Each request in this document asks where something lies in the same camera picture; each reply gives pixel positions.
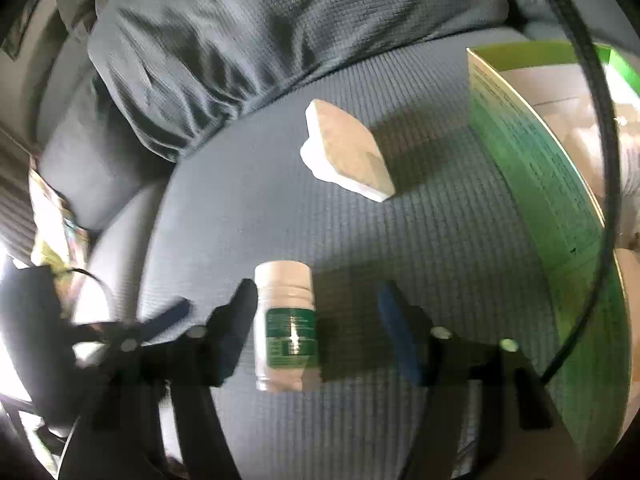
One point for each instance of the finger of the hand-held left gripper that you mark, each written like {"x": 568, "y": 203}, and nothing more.
{"x": 170, "y": 314}

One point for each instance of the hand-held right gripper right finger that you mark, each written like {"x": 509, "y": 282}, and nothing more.
{"x": 400, "y": 340}

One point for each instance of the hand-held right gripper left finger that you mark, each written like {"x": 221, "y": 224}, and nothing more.
{"x": 240, "y": 320}

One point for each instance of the white bottle with green label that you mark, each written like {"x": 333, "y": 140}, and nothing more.
{"x": 285, "y": 340}

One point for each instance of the green cardboard box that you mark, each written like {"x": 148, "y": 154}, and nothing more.
{"x": 540, "y": 200}

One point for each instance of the colourful printed bag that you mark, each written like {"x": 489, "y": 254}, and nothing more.
{"x": 50, "y": 230}

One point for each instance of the grey sofa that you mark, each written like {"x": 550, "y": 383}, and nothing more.
{"x": 450, "y": 240}

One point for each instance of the grey sofa cushion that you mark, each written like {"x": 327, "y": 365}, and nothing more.
{"x": 250, "y": 35}

